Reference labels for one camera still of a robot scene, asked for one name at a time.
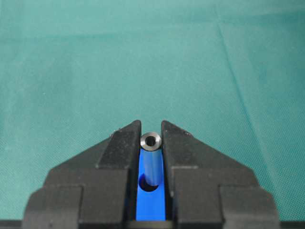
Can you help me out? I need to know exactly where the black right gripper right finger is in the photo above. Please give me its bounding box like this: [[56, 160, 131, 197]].
[[161, 121, 280, 229]]

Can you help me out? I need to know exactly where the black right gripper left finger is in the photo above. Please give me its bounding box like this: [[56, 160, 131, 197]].
[[22, 120, 141, 229]]

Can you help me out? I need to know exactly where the silver metal shaft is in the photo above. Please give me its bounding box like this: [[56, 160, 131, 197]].
[[140, 132, 163, 186]]

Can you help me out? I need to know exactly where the blue plastic gear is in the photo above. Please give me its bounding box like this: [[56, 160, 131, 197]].
[[136, 156, 166, 221]]

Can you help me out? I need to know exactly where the green table cloth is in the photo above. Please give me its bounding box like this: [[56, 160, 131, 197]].
[[0, 0, 305, 221]]

